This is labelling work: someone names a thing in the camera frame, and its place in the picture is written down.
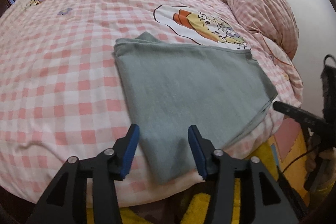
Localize grey fleece pants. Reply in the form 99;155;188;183
114;32;277;185

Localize pink checkered pillow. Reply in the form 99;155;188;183
225;0;299;60

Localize pink checkered cartoon bedspread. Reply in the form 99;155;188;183
1;0;303;207

